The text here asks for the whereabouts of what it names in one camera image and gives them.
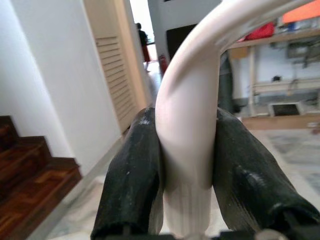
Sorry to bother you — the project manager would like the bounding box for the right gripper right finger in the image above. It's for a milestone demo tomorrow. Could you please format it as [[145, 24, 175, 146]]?
[[211, 107, 320, 239]]

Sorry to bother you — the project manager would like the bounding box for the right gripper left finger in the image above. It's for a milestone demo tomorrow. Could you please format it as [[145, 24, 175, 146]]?
[[89, 106, 166, 240]]

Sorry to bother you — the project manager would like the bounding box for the beige long-handled dustpan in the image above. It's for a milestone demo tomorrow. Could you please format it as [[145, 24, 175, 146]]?
[[148, 0, 320, 236]]

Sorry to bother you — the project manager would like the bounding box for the long wooden plank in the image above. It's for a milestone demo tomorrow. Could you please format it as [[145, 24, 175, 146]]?
[[240, 114, 320, 131]]

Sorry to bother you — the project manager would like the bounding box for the white framed dark panel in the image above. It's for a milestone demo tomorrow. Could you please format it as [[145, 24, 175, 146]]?
[[267, 101, 304, 118]]

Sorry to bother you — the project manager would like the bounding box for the dark wooden staircase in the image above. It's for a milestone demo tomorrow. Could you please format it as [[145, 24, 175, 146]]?
[[0, 115, 84, 240]]

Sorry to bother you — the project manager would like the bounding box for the cream louvered door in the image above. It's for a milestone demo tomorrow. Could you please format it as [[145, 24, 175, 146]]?
[[84, 0, 152, 136]]

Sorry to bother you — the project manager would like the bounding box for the cream storage shelf rack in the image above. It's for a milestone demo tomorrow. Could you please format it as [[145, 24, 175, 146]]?
[[224, 0, 320, 119]]

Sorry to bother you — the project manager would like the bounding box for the red fire extinguisher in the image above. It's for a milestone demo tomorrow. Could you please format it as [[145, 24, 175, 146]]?
[[158, 54, 169, 74]]

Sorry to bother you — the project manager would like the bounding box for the person in dark top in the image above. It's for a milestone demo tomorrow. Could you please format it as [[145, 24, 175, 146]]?
[[134, 22, 152, 73]]

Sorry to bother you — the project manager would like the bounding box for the red bag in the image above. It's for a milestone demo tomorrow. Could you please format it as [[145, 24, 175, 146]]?
[[244, 21, 276, 42]]

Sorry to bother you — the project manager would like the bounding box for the dark cabinet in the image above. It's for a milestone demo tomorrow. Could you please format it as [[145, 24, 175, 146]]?
[[165, 23, 199, 61]]

